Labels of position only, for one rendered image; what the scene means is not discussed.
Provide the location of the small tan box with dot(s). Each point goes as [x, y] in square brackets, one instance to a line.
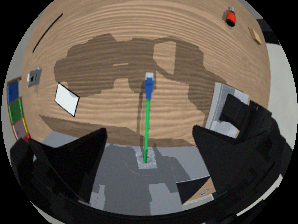
[255, 37]

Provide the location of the orange-handled screwdriver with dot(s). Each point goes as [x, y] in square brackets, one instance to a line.
[231, 18]

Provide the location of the blue network plug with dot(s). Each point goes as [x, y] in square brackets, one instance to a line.
[149, 84]

